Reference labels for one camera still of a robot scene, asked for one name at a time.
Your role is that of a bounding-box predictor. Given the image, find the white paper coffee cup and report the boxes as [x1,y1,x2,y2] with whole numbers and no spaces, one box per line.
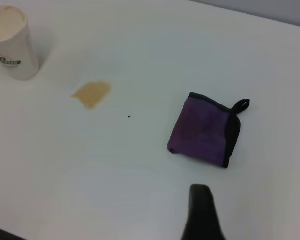
[0,5,40,81]

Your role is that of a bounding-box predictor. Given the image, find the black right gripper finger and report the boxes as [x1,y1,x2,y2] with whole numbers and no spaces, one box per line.
[180,184,227,240]

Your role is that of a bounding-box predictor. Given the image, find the brown coffee spill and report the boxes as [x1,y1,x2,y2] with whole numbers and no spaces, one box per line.
[70,80,113,111]

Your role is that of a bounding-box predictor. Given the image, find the purple cloth with black trim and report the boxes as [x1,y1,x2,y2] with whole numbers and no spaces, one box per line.
[166,91,251,169]

